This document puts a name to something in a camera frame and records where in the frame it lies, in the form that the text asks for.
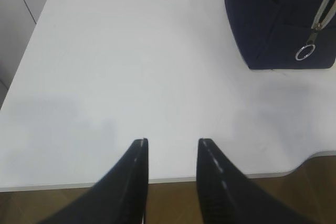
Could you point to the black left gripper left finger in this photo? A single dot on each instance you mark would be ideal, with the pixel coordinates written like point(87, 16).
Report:
point(119, 197)

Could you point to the navy blue insulated lunch bag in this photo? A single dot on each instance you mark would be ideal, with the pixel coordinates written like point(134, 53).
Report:
point(284, 34)

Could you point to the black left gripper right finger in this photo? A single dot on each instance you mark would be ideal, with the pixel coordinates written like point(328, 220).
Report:
point(226, 195)

